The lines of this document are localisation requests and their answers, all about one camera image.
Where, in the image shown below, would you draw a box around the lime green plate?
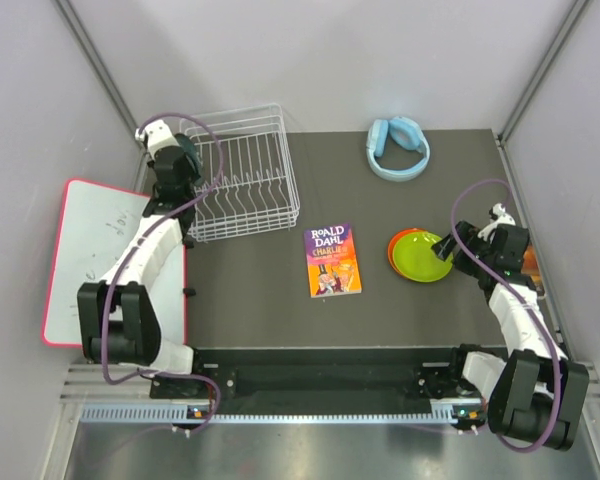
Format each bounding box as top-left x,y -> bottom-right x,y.
393,230 -> 453,283

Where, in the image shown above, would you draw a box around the dark teal plate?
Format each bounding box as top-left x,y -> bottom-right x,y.
174,133 -> 203,177

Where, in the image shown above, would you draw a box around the orange plate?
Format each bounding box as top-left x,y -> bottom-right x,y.
387,228 -> 421,279

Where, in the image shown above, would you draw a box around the white wire dish rack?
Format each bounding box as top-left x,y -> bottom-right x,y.
178,103 -> 300,243

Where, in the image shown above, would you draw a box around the red floral plate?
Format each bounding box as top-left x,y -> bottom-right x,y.
387,234 -> 399,270

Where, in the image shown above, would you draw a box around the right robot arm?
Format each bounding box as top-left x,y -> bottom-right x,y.
431,215 -> 590,452

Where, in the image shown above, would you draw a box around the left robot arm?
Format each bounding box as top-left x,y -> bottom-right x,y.
77,134 -> 207,397

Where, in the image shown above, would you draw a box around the dark cover paperback book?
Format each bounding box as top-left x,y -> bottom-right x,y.
522,245 -> 546,296

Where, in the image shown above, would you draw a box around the pink framed whiteboard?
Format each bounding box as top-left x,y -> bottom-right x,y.
41,178 -> 187,348

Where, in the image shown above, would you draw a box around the Roald Dahl paperback book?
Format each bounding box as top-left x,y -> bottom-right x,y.
304,223 -> 362,298

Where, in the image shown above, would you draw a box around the light blue headphones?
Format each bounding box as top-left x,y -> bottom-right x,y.
365,116 -> 431,183

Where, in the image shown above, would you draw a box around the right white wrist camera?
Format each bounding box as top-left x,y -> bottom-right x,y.
478,203 -> 516,242

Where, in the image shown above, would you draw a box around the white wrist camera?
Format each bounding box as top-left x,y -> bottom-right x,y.
135,120 -> 178,159
478,203 -> 516,242

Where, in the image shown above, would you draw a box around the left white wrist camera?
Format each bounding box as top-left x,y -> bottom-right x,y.
135,120 -> 178,159

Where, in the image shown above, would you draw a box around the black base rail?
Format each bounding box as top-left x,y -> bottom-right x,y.
149,347 -> 481,401

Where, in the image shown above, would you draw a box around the grey slotted cable duct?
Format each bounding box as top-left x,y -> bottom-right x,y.
79,403 -> 486,425

